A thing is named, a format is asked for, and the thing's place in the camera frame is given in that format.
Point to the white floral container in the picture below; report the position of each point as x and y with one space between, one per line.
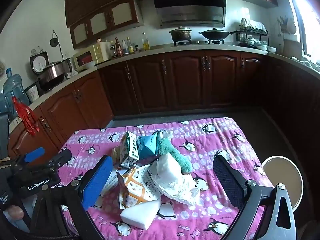
31 93

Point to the wall utensil holder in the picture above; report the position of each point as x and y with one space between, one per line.
287 25

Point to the pink penguin print blanket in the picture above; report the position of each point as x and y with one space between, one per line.
212 135

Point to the glass door wall cabinet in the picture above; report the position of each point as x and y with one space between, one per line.
107 22

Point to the white paper towel roll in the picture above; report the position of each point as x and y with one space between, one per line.
105 51

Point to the white printed carton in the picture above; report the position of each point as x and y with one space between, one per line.
111 181

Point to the white plastic bag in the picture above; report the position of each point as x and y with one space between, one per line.
172 180

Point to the dark seasoning bottle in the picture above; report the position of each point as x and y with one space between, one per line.
113 50

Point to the kitchen window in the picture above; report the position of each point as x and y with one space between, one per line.
307 17

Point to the dark round wall hanging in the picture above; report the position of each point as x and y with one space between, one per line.
53 42

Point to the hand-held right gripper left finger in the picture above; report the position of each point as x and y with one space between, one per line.
97 180

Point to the orange white patterned wrapper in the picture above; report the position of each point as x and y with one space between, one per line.
135 185

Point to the gas stove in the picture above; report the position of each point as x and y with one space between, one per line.
197 42

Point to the yellow oil bottle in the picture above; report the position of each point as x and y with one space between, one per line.
145 43

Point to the steel stockpot with lid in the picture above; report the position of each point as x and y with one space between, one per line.
180 33

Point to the white foam block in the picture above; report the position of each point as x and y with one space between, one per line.
140 215

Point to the tan paper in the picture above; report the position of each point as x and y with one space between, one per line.
115 153

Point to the wooden cutting board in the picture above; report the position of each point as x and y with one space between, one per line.
292 48

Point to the wooden base cabinets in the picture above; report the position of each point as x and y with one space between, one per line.
175 80

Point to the black wok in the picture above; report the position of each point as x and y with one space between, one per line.
213 33

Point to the clear plastic wrapper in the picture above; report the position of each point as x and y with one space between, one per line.
166 134

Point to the black range hood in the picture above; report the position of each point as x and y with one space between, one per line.
190 5

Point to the clear capped bottle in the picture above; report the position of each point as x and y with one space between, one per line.
130 46

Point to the green white carton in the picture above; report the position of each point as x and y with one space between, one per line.
128 145

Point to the teal paper packet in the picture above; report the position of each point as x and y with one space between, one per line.
147 146

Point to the blue water jug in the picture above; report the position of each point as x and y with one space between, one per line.
15 87

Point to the grey kitchen countertop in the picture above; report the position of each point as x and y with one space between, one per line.
160 48

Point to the black dish rack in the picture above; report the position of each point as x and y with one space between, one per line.
251 33

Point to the cream microwave oven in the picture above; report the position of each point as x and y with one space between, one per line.
86 57

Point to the teal fuzzy cloth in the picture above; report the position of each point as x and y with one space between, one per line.
172 152

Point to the steel rice cooker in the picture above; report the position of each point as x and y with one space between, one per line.
51 76

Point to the white plastic bucket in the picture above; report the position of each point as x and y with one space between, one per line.
280 175

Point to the person's left hand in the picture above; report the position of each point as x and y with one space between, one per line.
16 212

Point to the red tassel ornament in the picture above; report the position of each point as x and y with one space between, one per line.
26 117

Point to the brown sauce bottle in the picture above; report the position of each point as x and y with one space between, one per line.
118 47

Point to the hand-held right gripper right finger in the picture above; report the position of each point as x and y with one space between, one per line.
226 180

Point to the white bowl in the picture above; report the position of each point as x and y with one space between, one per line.
261 47
86 65
271 49

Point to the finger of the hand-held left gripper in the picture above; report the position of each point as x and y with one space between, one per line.
33 153
60 158

